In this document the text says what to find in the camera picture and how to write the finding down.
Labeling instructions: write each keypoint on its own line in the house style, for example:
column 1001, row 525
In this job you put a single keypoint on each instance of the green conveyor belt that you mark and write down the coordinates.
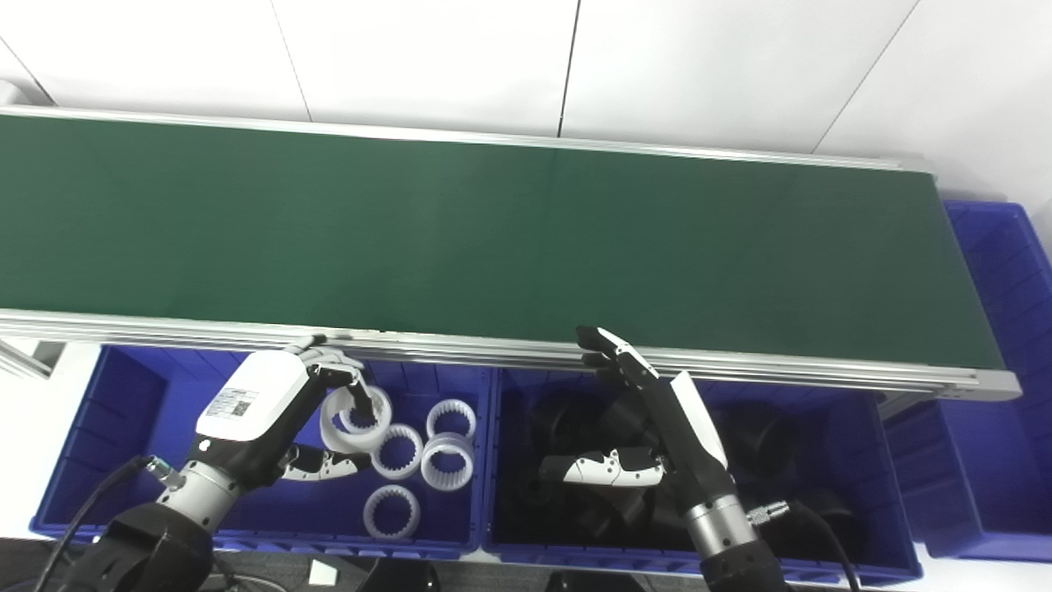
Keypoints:
column 493, row 238
column 493, row 349

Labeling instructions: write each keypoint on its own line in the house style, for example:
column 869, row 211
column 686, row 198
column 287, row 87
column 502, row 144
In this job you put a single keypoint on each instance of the small white box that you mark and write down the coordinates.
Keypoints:
column 325, row 571

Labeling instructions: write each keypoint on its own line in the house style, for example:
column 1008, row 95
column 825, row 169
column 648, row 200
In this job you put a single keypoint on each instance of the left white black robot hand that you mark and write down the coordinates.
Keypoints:
column 246, row 403

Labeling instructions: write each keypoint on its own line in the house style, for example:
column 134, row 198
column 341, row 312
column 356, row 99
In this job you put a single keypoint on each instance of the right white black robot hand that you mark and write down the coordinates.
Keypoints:
column 682, row 444

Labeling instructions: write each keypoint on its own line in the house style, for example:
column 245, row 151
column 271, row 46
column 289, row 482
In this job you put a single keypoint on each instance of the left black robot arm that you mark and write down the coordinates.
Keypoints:
column 140, row 551

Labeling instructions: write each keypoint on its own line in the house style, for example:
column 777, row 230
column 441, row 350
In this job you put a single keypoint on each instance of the black rounded object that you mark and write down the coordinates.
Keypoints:
column 588, row 583
column 403, row 577

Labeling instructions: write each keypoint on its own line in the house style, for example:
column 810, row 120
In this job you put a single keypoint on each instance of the blue bin with black parts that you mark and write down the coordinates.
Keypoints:
column 863, row 469

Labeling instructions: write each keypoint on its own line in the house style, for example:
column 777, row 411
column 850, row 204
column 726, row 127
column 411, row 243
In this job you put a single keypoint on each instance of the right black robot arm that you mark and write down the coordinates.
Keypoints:
column 731, row 559

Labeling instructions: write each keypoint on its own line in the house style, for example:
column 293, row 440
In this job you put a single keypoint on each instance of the aluminium conveyor support leg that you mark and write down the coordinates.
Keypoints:
column 20, row 358

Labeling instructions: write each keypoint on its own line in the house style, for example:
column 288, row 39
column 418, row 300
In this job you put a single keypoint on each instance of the blue bin at conveyor end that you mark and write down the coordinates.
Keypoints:
column 1003, row 279

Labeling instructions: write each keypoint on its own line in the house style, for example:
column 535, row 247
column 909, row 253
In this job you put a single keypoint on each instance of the blue bin with white rings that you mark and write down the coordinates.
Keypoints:
column 107, row 444

